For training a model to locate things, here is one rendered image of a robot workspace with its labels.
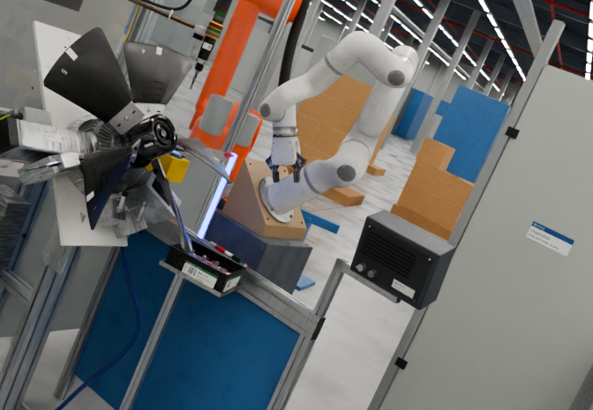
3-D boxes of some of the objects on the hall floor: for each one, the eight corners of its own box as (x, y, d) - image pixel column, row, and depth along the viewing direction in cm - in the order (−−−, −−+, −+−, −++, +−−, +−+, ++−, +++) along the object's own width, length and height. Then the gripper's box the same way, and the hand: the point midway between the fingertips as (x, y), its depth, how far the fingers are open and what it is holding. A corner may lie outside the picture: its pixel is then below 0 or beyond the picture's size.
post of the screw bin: (91, 476, 261) (178, 267, 248) (95, 472, 263) (182, 266, 250) (98, 481, 260) (185, 272, 247) (102, 477, 262) (189, 271, 249)
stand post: (-72, 419, 254) (48, 100, 236) (-48, 413, 262) (70, 104, 243) (-64, 426, 252) (56, 105, 233) (-41, 421, 259) (78, 109, 241)
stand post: (-34, 459, 242) (66, 201, 228) (-10, 453, 250) (88, 203, 236) (-26, 468, 240) (75, 208, 226) (-2, 461, 248) (98, 209, 233)
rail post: (52, 395, 298) (124, 215, 286) (60, 393, 301) (132, 216, 289) (58, 400, 296) (131, 219, 284) (66, 398, 299) (138, 220, 287)
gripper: (258, 134, 272) (259, 182, 273) (300, 132, 263) (302, 182, 265) (269, 133, 279) (271, 181, 280) (311, 131, 270) (312, 182, 271)
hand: (286, 179), depth 272 cm, fingers open, 8 cm apart
